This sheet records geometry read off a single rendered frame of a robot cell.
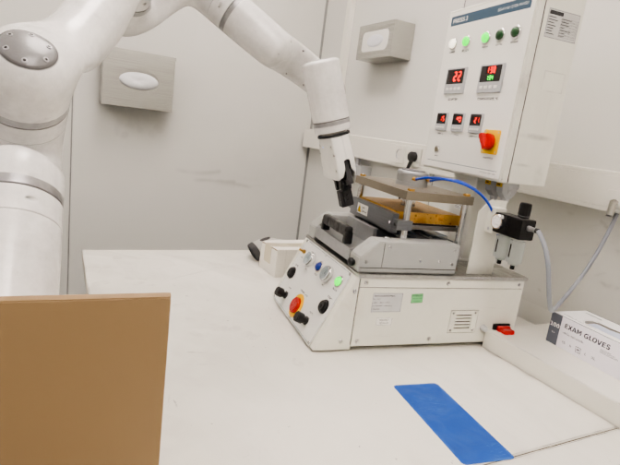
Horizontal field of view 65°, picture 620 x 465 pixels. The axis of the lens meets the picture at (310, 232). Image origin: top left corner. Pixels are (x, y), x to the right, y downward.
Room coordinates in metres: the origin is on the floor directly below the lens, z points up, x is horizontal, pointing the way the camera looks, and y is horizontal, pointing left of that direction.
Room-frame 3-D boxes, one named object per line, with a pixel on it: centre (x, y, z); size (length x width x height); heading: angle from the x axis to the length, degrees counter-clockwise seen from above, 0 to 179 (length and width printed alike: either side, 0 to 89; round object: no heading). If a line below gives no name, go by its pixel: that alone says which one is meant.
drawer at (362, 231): (1.21, -0.19, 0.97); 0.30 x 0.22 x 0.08; 111
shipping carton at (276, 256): (1.55, 0.05, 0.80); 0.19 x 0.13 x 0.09; 118
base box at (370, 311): (1.21, -0.23, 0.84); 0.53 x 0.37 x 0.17; 111
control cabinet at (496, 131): (1.29, -0.40, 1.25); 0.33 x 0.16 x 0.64; 21
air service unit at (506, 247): (1.07, -0.43, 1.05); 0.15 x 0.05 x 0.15; 21
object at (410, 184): (1.22, -0.27, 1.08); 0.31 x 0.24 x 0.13; 21
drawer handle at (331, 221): (1.16, -0.06, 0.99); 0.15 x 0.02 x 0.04; 21
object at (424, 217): (1.22, -0.24, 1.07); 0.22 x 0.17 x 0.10; 21
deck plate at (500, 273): (1.24, -0.27, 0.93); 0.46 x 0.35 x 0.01; 111
